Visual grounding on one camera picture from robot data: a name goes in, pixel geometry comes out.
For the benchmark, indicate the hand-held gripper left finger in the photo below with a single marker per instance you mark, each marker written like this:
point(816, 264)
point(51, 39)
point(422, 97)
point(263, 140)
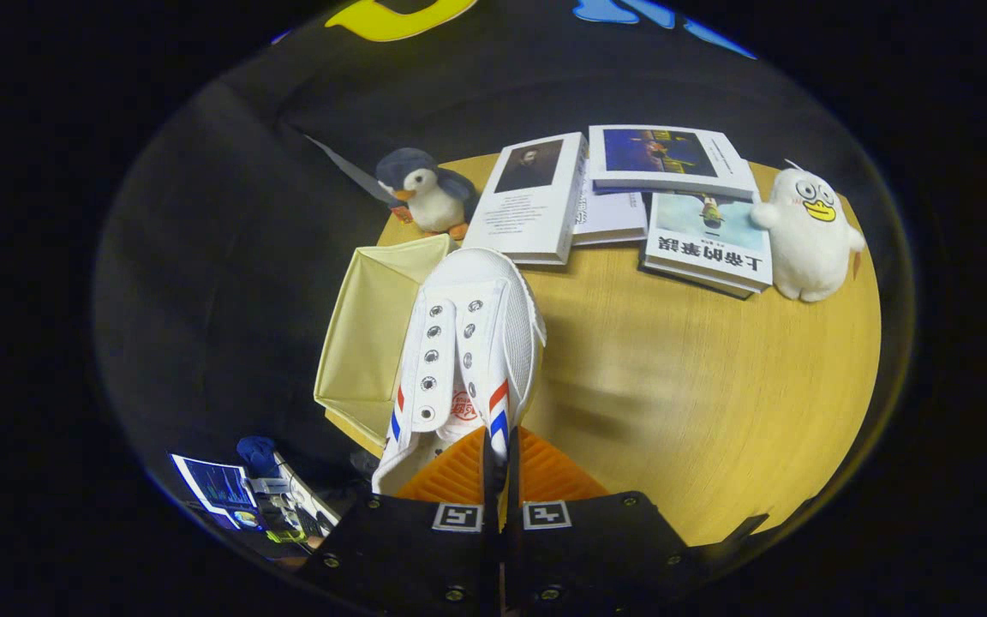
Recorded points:
point(408, 548)

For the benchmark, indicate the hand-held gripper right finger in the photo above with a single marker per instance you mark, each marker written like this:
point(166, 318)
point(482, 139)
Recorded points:
point(596, 548)

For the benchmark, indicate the cream fabric storage box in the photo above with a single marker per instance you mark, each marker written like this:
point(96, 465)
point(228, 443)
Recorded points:
point(373, 326)

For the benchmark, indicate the white striped shoe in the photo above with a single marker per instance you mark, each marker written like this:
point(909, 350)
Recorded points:
point(476, 291)

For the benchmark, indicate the blue cloth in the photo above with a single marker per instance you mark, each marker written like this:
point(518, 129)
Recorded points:
point(256, 454)

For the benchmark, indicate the laptop with blue screen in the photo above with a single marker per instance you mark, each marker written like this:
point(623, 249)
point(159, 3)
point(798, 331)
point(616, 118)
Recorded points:
point(215, 484)

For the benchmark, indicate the book with teal picture cover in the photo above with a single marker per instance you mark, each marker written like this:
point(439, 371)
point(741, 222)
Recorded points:
point(708, 248)

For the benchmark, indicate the plain white book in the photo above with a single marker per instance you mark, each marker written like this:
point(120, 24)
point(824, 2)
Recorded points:
point(613, 218)

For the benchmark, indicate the white book with portrait cover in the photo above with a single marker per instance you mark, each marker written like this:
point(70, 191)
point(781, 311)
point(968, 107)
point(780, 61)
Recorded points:
point(528, 214)

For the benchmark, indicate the grey penguin plush toy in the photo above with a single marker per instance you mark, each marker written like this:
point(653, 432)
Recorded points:
point(433, 201)

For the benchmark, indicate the white duck plush toy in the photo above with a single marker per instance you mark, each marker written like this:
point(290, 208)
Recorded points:
point(810, 248)

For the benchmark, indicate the book with blue picture cover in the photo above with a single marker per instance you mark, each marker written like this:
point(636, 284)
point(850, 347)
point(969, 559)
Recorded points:
point(665, 154)

